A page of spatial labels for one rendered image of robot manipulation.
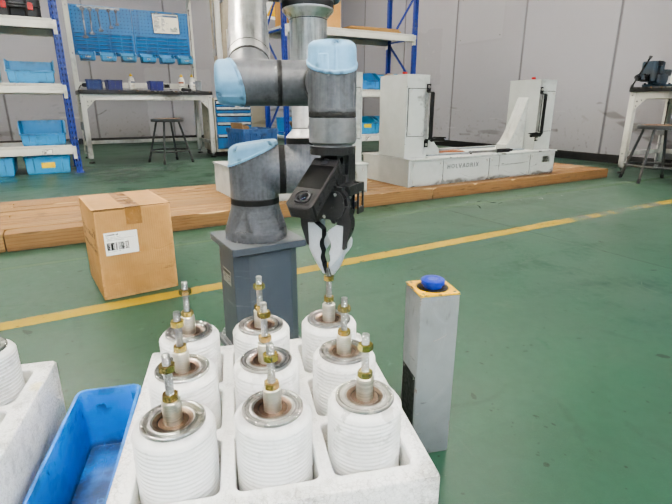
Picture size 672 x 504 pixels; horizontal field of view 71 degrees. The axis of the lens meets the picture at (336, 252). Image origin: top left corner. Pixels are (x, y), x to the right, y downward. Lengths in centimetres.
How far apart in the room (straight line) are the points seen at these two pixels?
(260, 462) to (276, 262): 62
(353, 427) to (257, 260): 60
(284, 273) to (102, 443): 51
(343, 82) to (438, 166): 267
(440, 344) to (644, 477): 42
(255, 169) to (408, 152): 225
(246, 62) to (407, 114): 246
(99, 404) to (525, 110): 377
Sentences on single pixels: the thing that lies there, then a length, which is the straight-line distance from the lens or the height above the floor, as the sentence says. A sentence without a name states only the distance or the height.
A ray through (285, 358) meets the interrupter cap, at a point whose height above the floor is 25.
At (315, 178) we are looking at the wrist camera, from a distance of 72.
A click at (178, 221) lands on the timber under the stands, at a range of 252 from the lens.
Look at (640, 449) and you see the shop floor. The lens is 111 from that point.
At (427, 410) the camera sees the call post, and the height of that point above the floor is 9.
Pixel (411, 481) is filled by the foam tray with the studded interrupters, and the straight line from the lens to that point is 64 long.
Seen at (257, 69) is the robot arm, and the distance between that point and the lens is 83.
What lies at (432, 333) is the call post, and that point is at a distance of 82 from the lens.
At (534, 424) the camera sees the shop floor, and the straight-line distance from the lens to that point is 108.
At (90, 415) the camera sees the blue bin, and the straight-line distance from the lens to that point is 102.
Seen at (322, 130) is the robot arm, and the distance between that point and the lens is 74.
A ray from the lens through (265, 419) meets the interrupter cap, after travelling 60.
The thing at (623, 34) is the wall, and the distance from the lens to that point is 615.
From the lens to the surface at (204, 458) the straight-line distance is 62.
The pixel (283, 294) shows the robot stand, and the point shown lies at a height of 17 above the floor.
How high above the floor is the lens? 61
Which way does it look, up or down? 17 degrees down
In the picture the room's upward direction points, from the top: straight up
